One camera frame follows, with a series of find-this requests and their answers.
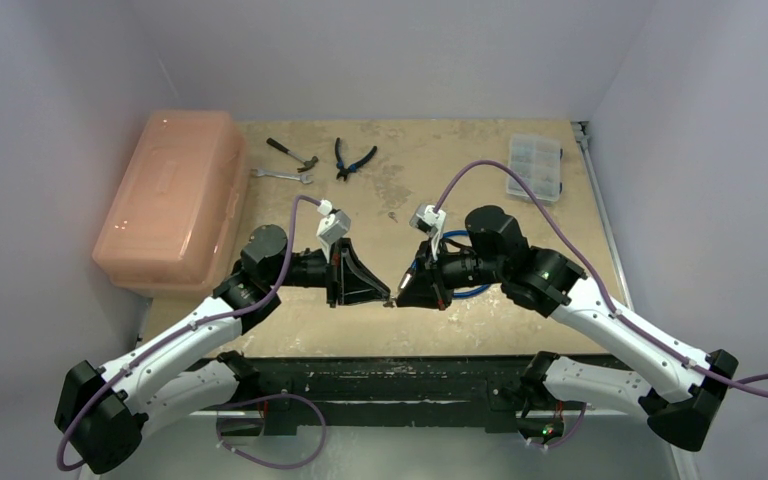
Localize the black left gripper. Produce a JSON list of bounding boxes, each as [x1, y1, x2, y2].
[[268, 237, 389, 308]]

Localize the blue cable lock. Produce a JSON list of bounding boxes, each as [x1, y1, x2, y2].
[[408, 230, 490, 300]]

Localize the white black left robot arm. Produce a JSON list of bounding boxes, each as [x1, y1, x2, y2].
[[55, 225, 390, 474]]

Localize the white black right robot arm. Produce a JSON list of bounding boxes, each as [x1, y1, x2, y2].
[[395, 204, 738, 452]]

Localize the silver open-end wrench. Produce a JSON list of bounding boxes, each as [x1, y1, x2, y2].
[[251, 168, 313, 185]]

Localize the black claw hammer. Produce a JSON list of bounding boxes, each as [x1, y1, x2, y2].
[[266, 137, 319, 173]]

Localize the clear plastic organizer box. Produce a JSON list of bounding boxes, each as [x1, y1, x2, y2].
[[508, 134, 563, 205]]

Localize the pink translucent storage bin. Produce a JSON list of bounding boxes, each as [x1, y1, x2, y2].
[[92, 110, 249, 298]]

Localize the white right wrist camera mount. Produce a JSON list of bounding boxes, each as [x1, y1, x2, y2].
[[409, 203, 446, 261]]

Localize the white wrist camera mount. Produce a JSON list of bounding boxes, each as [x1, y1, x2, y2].
[[409, 203, 446, 261], [316, 199, 351, 260]]

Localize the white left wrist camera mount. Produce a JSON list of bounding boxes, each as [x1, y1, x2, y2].
[[316, 199, 351, 260]]

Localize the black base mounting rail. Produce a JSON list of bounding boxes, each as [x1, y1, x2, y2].
[[217, 352, 560, 436]]

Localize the blue handled pliers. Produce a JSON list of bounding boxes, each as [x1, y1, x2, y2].
[[333, 137, 379, 182]]

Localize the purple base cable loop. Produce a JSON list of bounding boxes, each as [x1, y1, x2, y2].
[[215, 390, 330, 472]]

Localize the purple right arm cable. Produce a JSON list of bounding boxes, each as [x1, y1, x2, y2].
[[433, 159, 768, 403]]

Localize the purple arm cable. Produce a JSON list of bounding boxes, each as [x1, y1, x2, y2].
[[433, 159, 768, 403], [55, 194, 332, 473]]

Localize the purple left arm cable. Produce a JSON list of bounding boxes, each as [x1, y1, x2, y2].
[[55, 194, 332, 473]]

